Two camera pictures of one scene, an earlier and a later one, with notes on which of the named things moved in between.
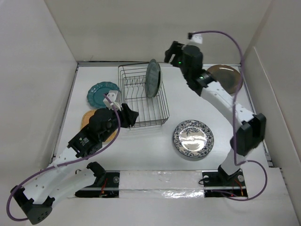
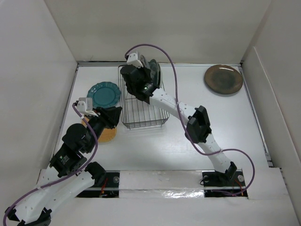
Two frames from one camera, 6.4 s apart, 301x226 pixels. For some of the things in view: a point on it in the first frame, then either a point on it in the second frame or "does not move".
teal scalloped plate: [95, 94] does not move
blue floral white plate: [193, 138] to [143, 60]
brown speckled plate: [230, 78] does not move
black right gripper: [177, 48] to [146, 72]
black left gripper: [128, 116] to [110, 116]
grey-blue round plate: [151, 77] does not move
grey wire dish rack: [152, 111] does not move
